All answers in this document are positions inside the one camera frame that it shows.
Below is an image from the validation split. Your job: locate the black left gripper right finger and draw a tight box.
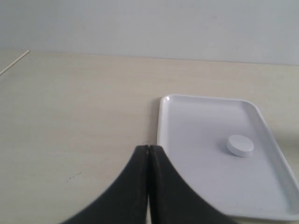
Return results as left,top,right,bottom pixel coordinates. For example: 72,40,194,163
148,146,236,224

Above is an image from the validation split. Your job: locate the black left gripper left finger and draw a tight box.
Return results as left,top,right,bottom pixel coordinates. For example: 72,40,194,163
64,146,149,224

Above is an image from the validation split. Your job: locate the white bottle cap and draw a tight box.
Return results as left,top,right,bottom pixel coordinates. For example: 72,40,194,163
226,135,254,158

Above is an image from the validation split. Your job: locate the white rectangular tray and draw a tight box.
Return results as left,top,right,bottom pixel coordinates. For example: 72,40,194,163
157,94,299,221

